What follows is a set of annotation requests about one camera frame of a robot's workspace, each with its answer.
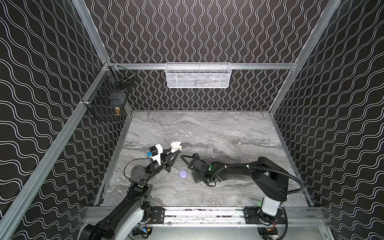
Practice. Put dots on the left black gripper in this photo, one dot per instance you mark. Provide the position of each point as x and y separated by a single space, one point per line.
165 159

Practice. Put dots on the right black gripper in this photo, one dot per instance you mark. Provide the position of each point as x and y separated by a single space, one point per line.
194 163

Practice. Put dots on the cream earbud charging case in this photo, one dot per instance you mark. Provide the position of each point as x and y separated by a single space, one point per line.
176 146

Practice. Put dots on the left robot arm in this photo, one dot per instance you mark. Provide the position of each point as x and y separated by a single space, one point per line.
134 208

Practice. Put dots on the purple round charging case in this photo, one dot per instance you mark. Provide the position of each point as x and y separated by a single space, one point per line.
183 174

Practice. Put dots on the small brass object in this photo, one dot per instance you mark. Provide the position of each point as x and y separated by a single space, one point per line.
117 111

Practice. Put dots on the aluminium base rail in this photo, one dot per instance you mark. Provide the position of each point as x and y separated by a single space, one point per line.
238 217

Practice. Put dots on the white wire mesh basket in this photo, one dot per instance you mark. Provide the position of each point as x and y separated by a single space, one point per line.
194 75

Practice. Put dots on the black wire basket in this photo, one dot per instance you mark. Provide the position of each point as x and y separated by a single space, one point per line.
112 91

